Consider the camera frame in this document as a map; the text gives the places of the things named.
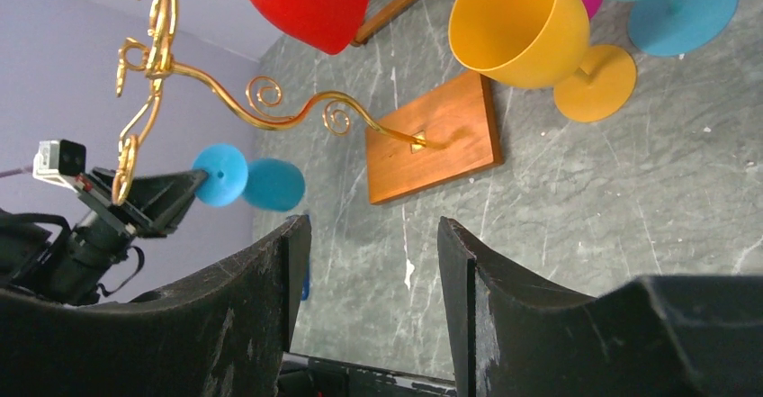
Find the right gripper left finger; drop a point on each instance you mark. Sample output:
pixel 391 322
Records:
pixel 221 331

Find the blue wine glass back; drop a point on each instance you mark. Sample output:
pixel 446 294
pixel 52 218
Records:
pixel 268 184

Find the gold wire glass rack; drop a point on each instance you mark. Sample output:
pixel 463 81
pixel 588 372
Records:
pixel 156 62

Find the wooden shelf rack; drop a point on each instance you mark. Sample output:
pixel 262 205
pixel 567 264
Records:
pixel 399 3

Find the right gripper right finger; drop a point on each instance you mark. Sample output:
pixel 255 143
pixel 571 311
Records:
pixel 513 332

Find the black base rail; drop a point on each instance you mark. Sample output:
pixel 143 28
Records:
pixel 315 376

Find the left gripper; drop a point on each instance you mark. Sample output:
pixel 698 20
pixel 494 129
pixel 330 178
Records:
pixel 80 257

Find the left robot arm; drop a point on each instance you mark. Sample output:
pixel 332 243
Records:
pixel 45 257

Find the yellow wine glass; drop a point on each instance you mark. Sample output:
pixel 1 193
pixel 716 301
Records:
pixel 534 44

